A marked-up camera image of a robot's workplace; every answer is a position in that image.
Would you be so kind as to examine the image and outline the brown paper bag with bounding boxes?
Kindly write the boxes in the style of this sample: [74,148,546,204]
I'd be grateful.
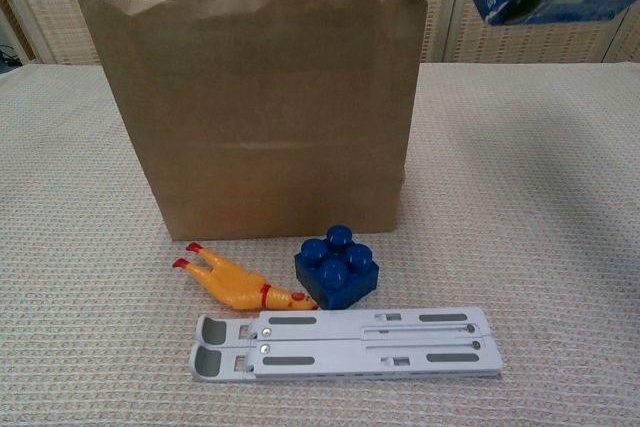
[76,0,430,242]

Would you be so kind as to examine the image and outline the woven folding screen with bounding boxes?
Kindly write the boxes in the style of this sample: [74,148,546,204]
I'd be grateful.
[0,0,640,66]

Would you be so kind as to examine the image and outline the blue building block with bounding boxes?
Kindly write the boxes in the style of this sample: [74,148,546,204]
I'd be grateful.
[293,225,380,311]

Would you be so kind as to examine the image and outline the grey folding laptop stand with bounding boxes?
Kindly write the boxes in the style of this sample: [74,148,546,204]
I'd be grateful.
[189,307,505,383]

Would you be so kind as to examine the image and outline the yellow rubber chicken toy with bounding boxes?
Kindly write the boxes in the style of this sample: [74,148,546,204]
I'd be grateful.
[172,241,321,311]

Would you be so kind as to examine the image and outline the beige woven tablecloth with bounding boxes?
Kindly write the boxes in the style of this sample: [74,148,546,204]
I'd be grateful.
[0,61,640,427]

